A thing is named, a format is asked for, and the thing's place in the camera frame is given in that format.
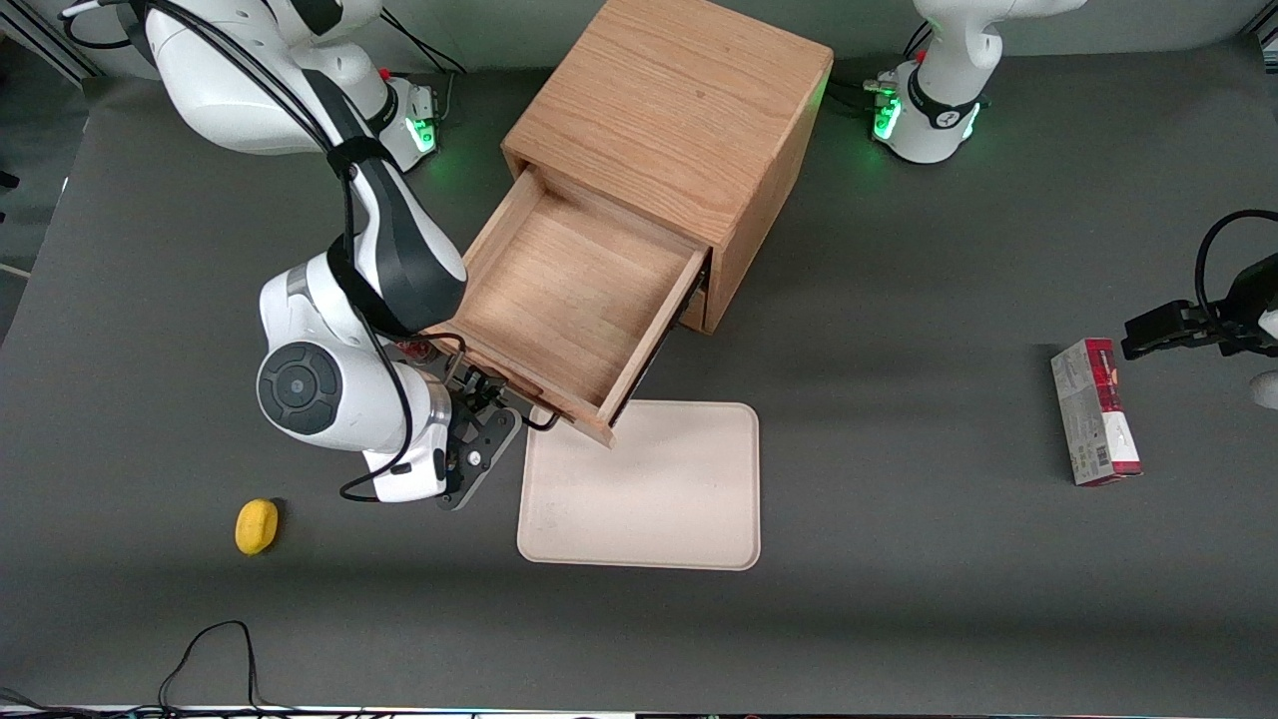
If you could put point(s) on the dark grey table mat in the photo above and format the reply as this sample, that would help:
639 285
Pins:
899 619

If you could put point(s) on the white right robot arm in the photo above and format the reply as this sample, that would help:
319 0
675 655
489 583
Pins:
200 60

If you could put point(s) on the red cola bottle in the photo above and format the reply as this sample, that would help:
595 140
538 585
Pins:
419 350

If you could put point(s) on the grey and red carton box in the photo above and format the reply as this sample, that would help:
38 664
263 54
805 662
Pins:
1093 409

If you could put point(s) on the wooden drawer cabinet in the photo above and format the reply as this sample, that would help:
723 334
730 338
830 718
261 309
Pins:
679 100

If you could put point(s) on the aluminium frame rail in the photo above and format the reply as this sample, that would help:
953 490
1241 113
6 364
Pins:
60 55
1266 35

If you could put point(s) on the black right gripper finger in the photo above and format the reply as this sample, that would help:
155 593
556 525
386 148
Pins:
507 424

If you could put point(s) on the yellow lemon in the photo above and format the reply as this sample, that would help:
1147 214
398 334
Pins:
257 526

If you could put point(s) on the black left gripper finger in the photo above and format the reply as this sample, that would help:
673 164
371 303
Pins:
1158 330

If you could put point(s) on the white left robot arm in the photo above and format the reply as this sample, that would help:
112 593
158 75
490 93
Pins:
949 60

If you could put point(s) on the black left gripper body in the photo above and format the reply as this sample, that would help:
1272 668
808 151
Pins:
1247 299

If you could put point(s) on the beige plastic tray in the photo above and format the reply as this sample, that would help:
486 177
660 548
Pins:
659 499

